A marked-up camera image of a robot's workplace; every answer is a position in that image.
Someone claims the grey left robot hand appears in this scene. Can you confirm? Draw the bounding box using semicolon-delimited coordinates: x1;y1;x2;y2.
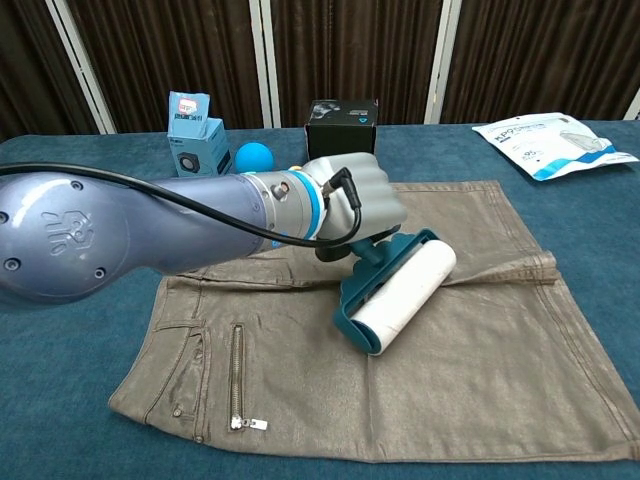
302;152;409;263

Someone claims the teal lint roller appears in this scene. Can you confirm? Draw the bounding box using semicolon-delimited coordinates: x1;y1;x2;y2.
332;228;457;357

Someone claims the black cardboard box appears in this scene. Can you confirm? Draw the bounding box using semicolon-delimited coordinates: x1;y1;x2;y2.
303;98;380;161

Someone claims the blue ball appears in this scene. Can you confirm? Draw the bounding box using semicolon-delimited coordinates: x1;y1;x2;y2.
234;142;275;175

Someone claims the dark curtain screen panel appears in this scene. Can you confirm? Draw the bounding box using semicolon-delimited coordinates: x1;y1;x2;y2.
49;0;276;135
0;0;117;144
424;0;640;125
249;0;461;129

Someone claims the white KP95 mask bag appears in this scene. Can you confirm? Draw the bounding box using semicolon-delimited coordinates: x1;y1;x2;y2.
471;111;640;182

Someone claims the light blue speaker box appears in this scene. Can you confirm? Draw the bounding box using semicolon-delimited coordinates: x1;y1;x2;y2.
166;90;233;177

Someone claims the bronze shiny zip skirt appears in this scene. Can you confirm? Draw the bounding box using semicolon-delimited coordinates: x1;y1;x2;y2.
108;180;640;464

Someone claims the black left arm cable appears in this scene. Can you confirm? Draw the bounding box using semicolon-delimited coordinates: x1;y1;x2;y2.
0;162;364;249

